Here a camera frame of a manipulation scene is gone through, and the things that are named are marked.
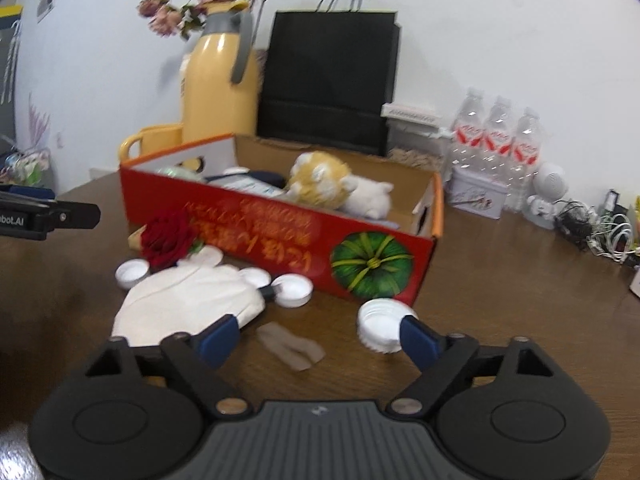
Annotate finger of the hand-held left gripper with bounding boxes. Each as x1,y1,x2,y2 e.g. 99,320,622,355
47,201,102,229
0,184,57,202

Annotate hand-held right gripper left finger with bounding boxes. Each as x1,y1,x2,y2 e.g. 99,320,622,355
84,314,252,417

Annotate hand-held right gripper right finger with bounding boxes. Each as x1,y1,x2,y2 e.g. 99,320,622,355
386,311,555,417

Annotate white bottle cap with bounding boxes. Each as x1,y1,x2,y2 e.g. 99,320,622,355
115,258,150,290
271,274,314,307
356,298,418,355
240,266,272,288

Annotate white cloth glove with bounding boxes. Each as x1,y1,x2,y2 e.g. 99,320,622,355
111,262,266,348

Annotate brown fabric piece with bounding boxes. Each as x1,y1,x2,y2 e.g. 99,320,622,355
256,322,326,372

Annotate red rose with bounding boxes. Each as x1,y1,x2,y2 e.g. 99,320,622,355
140,208,201,268

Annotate red cardboard box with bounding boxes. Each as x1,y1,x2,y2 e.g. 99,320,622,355
119,132,445,308

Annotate translucent white plastic box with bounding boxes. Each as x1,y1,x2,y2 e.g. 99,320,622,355
220,174,283,198

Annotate navy zip case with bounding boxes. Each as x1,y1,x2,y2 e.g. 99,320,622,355
205,170,288,191

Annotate yellow white plush toy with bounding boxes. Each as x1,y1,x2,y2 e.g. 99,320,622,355
284,151,396,219

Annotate yellow mug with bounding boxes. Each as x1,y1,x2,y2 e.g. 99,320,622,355
119,124,183,166

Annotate white tin box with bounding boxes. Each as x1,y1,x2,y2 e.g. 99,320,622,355
445,166,508,220

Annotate white carton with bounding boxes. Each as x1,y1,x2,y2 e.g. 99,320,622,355
179,52,193,111

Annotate clear food container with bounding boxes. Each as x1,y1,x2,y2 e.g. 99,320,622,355
381,102,453,173

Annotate yellow thermos jug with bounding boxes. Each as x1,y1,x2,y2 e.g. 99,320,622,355
181,1,262,143

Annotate white robot-shaped speaker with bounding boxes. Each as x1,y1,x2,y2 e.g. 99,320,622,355
522,161,568,231

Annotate clear water bottle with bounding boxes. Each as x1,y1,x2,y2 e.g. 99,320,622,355
482,95,518,181
510,107,546,211
451,87,488,171

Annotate dried pink flowers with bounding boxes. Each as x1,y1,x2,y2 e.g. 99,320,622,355
137,0,275,41

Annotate small dark charger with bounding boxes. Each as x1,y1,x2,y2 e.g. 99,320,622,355
602,189,628,216

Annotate black paper bag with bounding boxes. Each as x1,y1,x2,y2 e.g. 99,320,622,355
256,0,402,157

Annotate purple wall decal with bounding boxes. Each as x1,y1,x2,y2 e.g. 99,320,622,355
27,92,53,153

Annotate dark wall board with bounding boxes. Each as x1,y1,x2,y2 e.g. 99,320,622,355
0,2,25,133

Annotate black cable tangle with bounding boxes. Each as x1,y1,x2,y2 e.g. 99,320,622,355
555,200,601,251

